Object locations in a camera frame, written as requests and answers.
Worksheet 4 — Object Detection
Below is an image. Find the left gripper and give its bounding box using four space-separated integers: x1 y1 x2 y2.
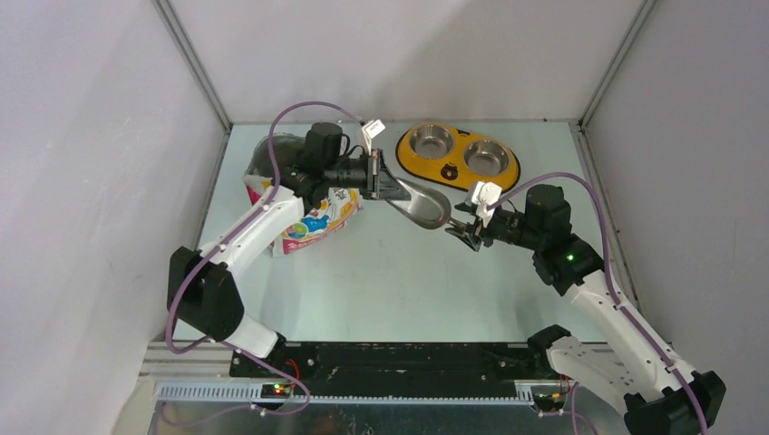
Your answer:
325 150 411 202

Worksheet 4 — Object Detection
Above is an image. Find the metal food scoop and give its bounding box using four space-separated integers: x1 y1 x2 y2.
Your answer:
387 179 452 230

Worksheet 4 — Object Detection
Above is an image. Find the pet food bag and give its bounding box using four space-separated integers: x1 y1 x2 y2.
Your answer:
241 132 365 258

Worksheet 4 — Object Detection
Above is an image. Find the yellow double pet bowl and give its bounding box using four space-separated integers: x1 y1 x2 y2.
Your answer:
395 122 521 192

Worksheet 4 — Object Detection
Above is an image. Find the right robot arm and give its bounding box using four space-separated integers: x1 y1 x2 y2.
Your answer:
447 182 725 434

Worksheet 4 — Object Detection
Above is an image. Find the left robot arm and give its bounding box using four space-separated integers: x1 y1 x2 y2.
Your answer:
166 120 411 378

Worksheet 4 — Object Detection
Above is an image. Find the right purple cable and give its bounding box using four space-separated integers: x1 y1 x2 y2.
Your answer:
486 172 711 435

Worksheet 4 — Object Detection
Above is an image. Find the purple cable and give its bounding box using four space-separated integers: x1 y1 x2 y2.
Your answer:
486 172 711 435
163 101 367 429

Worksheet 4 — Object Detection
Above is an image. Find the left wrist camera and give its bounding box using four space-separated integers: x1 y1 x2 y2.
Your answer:
358 119 385 155

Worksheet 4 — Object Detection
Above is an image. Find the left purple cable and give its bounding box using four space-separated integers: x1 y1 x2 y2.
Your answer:
163 101 367 429

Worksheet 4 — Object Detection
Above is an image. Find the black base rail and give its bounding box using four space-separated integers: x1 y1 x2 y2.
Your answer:
267 342 574 400

